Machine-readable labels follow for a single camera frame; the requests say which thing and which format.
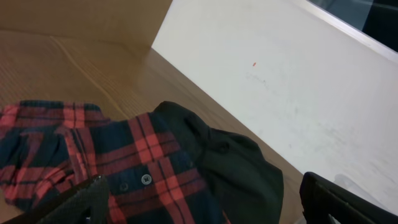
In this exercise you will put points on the red navy plaid shirt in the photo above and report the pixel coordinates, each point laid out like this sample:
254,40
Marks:
48,147

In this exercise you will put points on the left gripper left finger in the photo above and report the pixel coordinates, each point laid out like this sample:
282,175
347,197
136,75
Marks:
86,202

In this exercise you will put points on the black shirt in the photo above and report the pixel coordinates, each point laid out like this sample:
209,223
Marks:
248,188

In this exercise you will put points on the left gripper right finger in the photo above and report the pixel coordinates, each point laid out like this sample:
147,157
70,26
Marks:
324,202

